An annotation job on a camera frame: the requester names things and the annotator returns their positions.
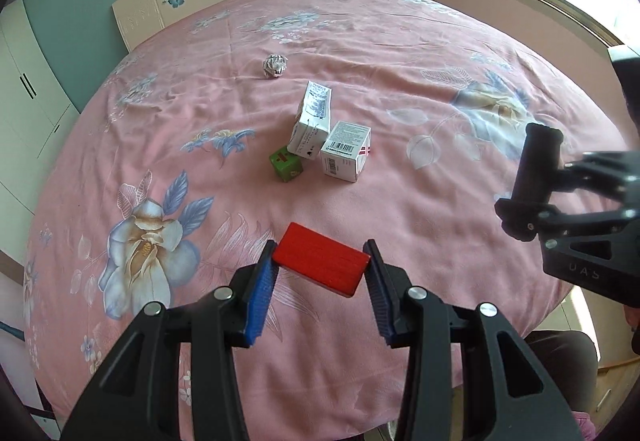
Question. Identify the pink floral bed sheet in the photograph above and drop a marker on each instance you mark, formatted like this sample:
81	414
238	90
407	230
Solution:
400	71

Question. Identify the person's dark trousers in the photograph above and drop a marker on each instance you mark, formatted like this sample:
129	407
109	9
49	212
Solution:
560	366

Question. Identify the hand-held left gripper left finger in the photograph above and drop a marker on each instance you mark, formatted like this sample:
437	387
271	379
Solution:
260	296

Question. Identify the paper ball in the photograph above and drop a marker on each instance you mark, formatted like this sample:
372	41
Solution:
274	66

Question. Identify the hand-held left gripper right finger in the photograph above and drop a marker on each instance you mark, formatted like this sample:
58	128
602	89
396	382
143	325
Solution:
380	296

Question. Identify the red rectangular block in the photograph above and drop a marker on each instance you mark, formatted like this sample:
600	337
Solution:
320	258

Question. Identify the white milk carton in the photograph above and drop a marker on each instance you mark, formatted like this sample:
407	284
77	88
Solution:
312	121

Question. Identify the white barcode cardboard box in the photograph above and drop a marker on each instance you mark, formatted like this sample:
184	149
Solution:
345	151

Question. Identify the pink slipper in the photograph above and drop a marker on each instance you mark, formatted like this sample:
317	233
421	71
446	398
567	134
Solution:
585	426

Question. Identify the white wardrobe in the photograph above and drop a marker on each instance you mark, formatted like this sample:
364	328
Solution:
25	96

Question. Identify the green cube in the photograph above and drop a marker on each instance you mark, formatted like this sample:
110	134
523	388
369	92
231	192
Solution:
285	163

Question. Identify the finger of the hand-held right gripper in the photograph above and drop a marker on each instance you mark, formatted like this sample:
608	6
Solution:
537	166
575	266

